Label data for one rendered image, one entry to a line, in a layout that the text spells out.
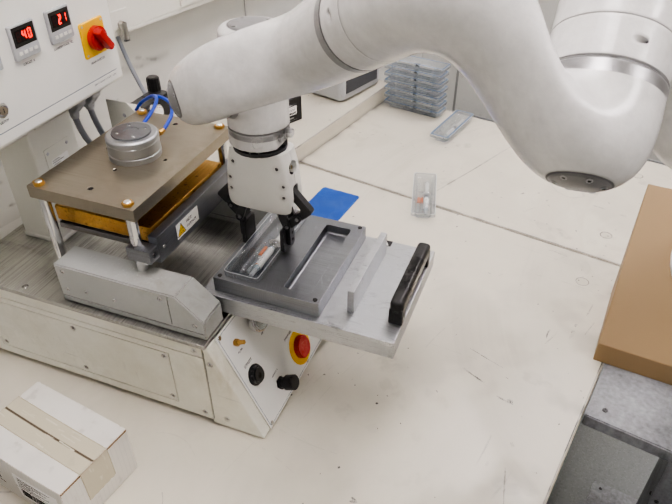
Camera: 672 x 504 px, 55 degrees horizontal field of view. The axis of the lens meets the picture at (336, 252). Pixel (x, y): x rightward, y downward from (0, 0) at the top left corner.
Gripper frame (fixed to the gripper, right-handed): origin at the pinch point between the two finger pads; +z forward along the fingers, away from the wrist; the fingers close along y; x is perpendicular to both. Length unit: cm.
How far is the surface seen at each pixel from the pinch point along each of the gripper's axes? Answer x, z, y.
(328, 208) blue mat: -47, 26, 9
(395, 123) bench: -96, 27, 8
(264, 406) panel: 13.7, 22.7, -4.5
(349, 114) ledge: -90, 23, 20
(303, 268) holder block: 1.8, 3.5, -6.6
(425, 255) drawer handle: -4.4, 0.9, -23.6
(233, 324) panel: 10.5, 10.1, 1.3
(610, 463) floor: -60, 102, -71
